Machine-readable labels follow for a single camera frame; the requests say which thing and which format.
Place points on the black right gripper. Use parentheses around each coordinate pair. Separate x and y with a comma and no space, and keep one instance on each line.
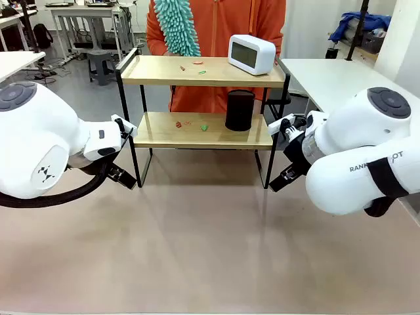
(295,154)

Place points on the black cylindrical cup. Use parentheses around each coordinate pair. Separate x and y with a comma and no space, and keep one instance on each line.
(239,111)

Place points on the white digital alarm clock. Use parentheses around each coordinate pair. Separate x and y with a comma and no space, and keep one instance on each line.
(262,55)

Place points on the teal microfiber duster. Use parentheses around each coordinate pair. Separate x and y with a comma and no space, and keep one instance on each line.
(177,26)

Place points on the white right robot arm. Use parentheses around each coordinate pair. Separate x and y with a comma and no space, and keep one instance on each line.
(361,131)

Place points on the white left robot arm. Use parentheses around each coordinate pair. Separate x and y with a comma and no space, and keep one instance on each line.
(33,138)

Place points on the two-tier wood metal shelf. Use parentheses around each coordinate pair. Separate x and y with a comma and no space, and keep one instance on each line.
(157,70)

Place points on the large white side table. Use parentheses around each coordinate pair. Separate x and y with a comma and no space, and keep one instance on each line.
(328,75)

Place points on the grey plastic stool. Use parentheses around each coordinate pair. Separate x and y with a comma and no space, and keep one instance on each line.
(100,57)

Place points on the small black object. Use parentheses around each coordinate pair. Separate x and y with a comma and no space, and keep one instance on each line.
(332,53)

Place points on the black backpack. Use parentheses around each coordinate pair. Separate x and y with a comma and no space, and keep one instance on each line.
(42,36)

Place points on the dark plastic crate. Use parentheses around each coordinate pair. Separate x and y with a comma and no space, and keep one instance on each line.
(372,41)

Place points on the blue cloth pile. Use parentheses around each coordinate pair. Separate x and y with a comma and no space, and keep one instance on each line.
(348,23)

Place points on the white background desk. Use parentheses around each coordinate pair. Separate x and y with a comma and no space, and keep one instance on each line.
(82,11)
(10,21)

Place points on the person in orange hoodie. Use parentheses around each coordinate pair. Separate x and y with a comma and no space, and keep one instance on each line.
(223,19)

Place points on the black stand pole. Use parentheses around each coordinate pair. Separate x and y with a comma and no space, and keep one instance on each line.
(359,26)
(30,26)

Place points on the dark tray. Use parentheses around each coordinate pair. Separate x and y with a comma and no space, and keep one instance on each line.
(98,4)
(59,4)

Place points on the white far background desk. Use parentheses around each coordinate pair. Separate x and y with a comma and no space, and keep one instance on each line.
(10,21)

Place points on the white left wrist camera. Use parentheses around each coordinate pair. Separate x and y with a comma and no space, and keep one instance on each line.
(126,126)

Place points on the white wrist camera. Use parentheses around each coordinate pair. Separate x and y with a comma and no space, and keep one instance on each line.
(277,124)
(126,126)

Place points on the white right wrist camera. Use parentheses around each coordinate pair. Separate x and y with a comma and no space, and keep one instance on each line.
(277,124)

